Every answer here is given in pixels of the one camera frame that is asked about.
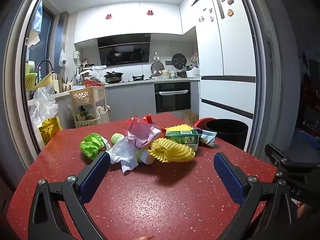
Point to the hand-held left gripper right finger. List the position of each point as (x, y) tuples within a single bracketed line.
[(228, 177)]

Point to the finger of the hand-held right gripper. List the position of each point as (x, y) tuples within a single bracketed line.
[(310, 136), (277, 155)]

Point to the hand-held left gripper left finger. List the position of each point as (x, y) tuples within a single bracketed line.
[(93, 177)]

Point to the green plastic bag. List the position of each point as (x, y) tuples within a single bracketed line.
[(91, 145)]

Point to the white plastic bag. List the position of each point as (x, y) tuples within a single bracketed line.
[(62, 58), (93, 73), (123, 155)]

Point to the black trash bin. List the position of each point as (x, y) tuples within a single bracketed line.
[(230, 135)]

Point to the blue white snack wrapper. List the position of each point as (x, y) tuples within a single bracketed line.
[(207, 138)]

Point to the green white bottle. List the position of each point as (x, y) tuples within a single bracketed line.
[(145, 157)]

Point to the green drink carton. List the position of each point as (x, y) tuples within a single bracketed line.
[(183, 140)]

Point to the yellow foam fruit net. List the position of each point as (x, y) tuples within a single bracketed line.
[(172, 152)]

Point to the pink red plastic bag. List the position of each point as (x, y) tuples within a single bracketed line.
[(141, 132)]

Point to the person's right hand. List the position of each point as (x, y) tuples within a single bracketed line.
[(302, 210)]

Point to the person's left hand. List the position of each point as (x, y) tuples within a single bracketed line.
[(145, 238)]

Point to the red stool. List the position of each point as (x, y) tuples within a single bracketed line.
[(200, 123)]

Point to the gold foil bag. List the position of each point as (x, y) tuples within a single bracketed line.
[(50, 130)]

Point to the cardboard box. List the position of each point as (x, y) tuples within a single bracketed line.
[(190, 118)]

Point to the beige plastic storage cart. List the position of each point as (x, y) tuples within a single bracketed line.
[(86, 96)]

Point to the grey base cabinets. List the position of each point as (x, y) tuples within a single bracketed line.
[(130, 100)]

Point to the clear plastic bag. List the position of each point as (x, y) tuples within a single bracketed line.
[(43, 105)]

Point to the red plastic bag on cart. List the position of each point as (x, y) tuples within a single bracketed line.
[(93, 83)]

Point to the beige knife block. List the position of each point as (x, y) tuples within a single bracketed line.
[(65, 86)]

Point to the black built-in oven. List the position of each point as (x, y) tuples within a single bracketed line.
[(172, 100)]

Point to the black wok with lid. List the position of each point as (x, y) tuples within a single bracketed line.
[(113, 77)]

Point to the white plastic bag on cart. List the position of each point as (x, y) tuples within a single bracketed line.
[(93, 73)]

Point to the yellow dish tray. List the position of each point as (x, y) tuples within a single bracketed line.
[(44, 81)]

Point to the white refrigerator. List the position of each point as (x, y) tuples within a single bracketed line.
[(235, 55)]

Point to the gas stove burner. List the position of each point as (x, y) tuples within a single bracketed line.
[(138, 77)]

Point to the white rice cooker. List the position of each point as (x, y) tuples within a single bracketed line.
[(193, 72)]

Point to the dark cooking pot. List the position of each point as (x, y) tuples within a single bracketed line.
[(181, 74)]

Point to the green plastic basket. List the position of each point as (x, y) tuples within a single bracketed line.
[(30, 81)]

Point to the stack of bowls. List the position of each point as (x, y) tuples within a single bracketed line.
[(165, 74)]

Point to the hanging white plastic bag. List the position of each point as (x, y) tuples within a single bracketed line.
[(62, 58)]

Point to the black kitchen faucet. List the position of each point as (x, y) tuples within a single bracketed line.
[(46, 61)]

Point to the round black hanging pan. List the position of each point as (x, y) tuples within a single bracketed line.
[(179, 60)]

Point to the round grey strainer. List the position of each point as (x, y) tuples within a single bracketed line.
[(157, 67)]

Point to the black range hood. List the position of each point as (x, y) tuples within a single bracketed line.
[(123, 52)]

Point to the group of fridge magnets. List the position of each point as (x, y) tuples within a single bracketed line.
[(230, 13)]

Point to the white wall cabinets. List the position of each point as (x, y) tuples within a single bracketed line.
[(130, 23)]

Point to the red paper wall decoration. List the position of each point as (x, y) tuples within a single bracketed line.
[(108, 16), (150, 13)]

